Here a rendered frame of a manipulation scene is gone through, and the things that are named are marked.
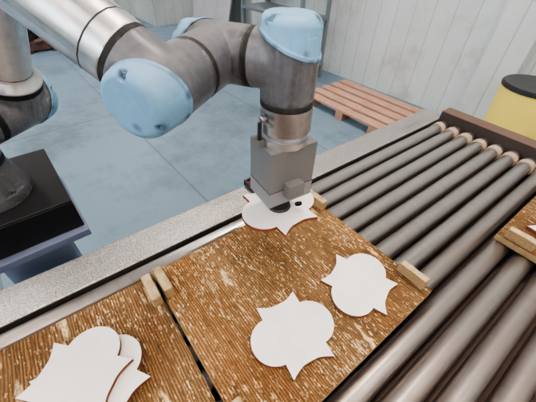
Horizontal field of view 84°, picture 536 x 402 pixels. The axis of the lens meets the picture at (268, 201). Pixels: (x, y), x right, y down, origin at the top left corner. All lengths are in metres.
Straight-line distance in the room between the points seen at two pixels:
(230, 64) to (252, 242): 0.38
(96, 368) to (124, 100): 0.38
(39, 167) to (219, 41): 0.67
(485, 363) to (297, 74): 0.54
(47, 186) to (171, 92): 0.62
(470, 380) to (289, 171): 0.43
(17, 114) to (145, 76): 0.56
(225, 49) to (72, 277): 0.52
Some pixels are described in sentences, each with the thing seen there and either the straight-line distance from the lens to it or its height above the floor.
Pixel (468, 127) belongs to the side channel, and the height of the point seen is 0.93.
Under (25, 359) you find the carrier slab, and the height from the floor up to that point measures 0.94.
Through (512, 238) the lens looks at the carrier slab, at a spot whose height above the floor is 0.95.
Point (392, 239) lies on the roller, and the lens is 0.75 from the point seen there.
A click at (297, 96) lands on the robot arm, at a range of 0.40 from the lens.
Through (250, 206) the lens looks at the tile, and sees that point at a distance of 0.55.
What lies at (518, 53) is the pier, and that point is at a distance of 3.41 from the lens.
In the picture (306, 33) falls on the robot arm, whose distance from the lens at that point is 0.38.
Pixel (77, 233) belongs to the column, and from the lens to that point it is 0.87.
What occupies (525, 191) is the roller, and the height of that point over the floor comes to 0.92.
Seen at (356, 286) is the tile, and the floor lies 0.94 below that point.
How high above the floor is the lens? 1.43
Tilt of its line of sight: 42 degrees down
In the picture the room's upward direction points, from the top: 3 degrees clockwise
